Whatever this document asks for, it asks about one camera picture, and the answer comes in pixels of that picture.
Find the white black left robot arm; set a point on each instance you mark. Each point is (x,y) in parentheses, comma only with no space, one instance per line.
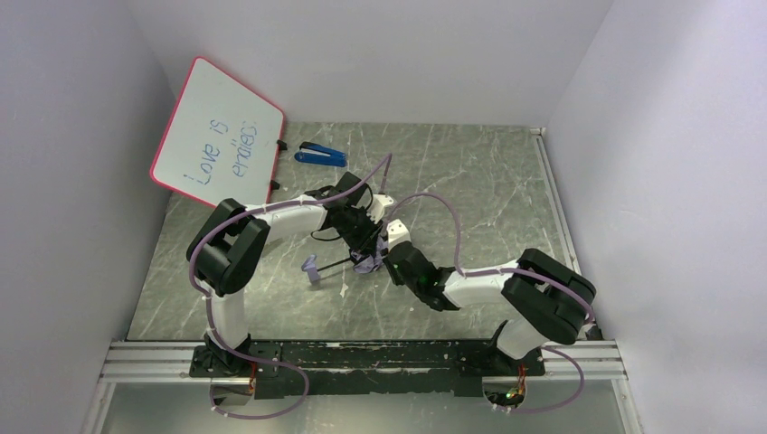
(225,253)

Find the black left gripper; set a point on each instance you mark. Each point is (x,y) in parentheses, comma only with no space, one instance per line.
(364,230)

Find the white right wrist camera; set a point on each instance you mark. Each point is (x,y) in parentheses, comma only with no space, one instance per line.
(397,233)

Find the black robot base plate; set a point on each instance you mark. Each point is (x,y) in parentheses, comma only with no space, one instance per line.
(288,368)

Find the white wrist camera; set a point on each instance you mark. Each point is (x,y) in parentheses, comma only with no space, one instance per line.
(397,233)
(378,206)

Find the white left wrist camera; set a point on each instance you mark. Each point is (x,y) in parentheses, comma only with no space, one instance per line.
(378,206)

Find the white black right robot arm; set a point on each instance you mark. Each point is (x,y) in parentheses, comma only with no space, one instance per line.
(551,301)

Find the blue stapler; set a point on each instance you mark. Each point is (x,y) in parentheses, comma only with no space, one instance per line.
(316,154)

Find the black and lavender umbrella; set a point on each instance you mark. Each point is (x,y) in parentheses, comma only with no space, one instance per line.
(362,263)

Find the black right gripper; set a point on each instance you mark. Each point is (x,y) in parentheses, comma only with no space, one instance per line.
(388,258)

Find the pink framed whiteboard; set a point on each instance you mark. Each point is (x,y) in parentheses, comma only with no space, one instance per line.
(221,140)

